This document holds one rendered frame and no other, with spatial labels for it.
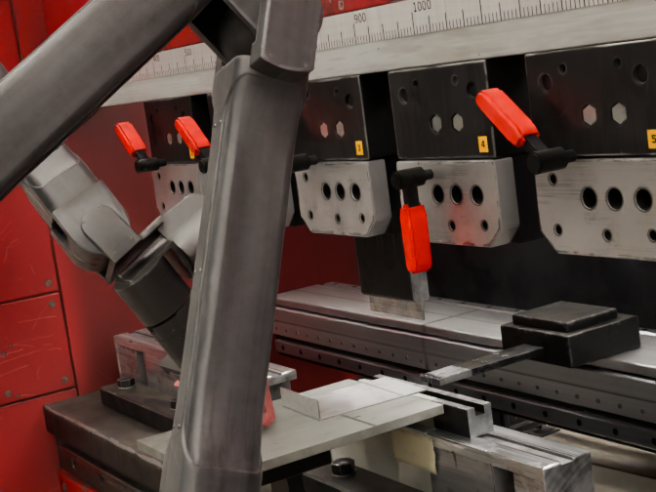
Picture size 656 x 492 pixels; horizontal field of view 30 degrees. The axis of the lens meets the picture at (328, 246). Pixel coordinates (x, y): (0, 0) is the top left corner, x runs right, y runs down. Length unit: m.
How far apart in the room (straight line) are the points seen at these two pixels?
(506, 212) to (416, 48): 0.18
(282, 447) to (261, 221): 0.39
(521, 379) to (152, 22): 0.85
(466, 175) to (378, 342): 0.74
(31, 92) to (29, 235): 1.22
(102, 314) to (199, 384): 1.26
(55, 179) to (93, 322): 0.91
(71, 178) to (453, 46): 0.38
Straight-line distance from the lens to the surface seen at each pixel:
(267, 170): 0.85
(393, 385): 1.35
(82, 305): 2.07
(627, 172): 0.95
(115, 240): 1.16
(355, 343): 1.86
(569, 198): 1.00
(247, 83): 0.86
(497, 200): 1.07
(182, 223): 1.20
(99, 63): 0.84
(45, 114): 0.82
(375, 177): 1.24
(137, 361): 1.97
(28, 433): 2.07
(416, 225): 1.13
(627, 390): 1.42
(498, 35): 1.05
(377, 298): 1.35
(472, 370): 1.36
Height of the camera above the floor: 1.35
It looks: 8 degrees down
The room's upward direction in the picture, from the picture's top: 8 degrees counter-clockwise
